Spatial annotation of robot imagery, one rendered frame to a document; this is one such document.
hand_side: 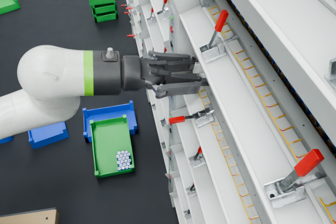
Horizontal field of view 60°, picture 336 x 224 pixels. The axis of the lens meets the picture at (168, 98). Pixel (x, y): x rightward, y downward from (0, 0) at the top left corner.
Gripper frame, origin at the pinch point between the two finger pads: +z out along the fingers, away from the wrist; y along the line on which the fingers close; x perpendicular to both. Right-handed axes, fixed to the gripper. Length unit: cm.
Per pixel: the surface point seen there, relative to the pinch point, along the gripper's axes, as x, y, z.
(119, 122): 90, 59, -11
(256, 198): 3.5, -28.4, 0.6
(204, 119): 6.3, -8.4, -2.4
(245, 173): 3.5, -23.5, 0.5
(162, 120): 63, 36, 5
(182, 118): 6.4, -7.7, -7.2
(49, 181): 105, 33, -48
